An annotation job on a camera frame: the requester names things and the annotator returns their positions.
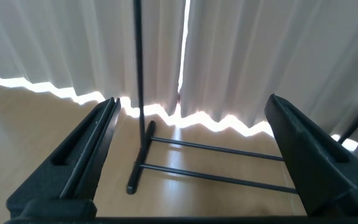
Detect black clothes rack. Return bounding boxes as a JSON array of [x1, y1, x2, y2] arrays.
[[126, 0, 358, 195]]

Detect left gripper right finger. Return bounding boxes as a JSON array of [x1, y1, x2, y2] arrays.
[[264, 93, 358, 216]]

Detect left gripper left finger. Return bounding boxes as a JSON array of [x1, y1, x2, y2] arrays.
[[6, 97, 122, 218]]

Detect beige curtain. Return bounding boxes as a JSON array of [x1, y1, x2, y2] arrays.
[[0, 0, 358, 139]]

